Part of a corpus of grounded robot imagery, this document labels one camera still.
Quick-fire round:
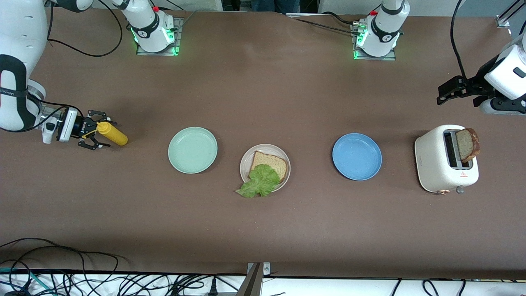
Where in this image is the grey metal bracket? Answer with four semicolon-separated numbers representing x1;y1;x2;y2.
236;262;271;296

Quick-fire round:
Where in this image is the teal cable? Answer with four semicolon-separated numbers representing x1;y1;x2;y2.
0;267;55;296

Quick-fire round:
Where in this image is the blue plate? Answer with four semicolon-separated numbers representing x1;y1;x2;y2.
332;133;383;181

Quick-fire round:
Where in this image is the green plate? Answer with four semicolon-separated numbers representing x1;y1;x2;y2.
168;127;218;174

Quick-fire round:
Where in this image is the green lettuce leaf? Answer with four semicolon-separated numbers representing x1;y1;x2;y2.
235;164;281;199

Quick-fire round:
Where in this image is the thin black power cable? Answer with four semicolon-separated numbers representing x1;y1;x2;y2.
286;12;363;36

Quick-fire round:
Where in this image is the beige plate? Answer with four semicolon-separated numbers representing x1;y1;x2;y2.
240;144;291;194

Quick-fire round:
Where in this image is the white toaster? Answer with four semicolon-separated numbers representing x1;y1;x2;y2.
414;125;480;195

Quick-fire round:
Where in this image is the looped black floor cable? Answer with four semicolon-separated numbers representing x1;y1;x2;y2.
0;238;124;296

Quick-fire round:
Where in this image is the yellow mustard squeeze bottle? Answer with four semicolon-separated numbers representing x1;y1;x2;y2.
81;121;129;146

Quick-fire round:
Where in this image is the grey power strip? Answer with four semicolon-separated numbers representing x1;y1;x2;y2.
259;0;301;12

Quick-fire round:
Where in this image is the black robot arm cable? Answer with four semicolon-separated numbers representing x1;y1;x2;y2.
450;0;470;79
41;6;124;132

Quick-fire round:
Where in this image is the aluminium frame profile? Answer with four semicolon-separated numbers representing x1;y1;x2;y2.
496;0;526;28

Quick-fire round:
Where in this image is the brown bread slice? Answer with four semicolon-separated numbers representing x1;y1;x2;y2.
455;128;481;163
250;151;288;183

